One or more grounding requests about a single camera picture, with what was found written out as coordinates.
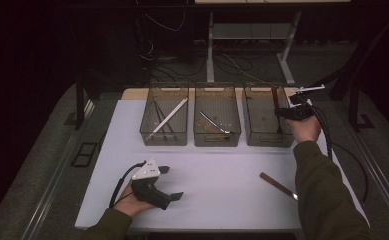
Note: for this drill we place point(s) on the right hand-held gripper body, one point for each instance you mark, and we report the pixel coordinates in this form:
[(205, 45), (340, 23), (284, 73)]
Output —
[(302, 111)]

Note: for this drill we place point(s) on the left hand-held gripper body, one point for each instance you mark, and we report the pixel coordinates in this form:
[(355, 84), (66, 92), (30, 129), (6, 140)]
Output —
[(148, 190)]

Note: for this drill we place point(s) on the smoky transparent plastic bin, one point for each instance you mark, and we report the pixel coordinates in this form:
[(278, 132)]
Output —
[(260, 113), (178, 130), (222, 106)]

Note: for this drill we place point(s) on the metal chopstick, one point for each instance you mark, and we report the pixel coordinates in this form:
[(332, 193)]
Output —
[(158, 115), (171, 128)]

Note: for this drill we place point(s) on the white chopstick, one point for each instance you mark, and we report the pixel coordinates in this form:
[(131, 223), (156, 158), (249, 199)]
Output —
[(169, 117), (166, 119)]

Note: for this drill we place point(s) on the metal spoon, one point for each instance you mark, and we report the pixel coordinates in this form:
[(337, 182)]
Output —
[(212, 121)]

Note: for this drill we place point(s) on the person's right hand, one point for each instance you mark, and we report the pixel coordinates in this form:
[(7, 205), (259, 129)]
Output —
[(303, 130)]

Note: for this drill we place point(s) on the person's left hand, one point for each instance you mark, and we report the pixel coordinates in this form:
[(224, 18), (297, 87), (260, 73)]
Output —
[(130, 205)]

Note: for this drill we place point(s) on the white table cover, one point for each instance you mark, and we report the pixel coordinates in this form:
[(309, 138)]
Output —
[(215, 186)]

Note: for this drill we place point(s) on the black metal stand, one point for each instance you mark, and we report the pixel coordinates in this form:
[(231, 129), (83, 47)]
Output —
[(79, 106), (354, 106)]

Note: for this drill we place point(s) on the black floor frame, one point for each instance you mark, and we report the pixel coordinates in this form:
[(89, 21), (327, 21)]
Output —
[(84, 154)]

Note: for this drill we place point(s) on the white metal desk frame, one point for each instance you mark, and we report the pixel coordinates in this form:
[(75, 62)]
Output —
[(248, 30)]

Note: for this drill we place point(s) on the aluminium floor rail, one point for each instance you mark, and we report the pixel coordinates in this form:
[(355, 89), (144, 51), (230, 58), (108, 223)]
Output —
[(382, 179), (89, 108)]

